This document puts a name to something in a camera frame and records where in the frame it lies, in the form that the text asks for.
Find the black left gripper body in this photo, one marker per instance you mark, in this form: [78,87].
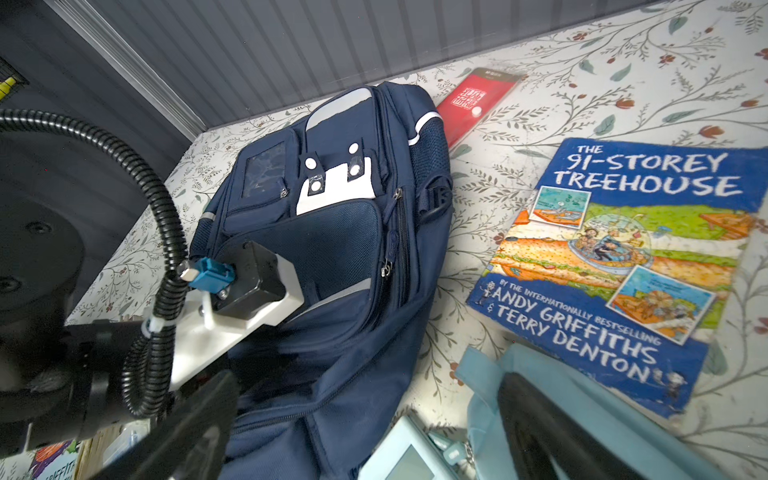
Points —
[66,383]

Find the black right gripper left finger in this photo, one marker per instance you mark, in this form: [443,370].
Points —
[190,443]

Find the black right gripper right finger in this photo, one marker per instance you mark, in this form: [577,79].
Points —
[543,439]

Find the purple 143-storey treehouse book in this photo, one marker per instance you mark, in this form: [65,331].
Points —
[55,462]

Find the navy blue student backpack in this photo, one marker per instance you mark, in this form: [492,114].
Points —
[357,195]

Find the light blue pencil case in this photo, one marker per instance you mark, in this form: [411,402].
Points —
[636,440]

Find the light blue calculator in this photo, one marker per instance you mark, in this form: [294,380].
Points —
[408,452]

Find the blue 91-storey treehouse book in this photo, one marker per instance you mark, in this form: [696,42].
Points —
[622,264]

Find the yellow tag on basket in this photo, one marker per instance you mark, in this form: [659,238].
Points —
[6,86]

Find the red card packet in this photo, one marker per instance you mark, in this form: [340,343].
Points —
[472,100]

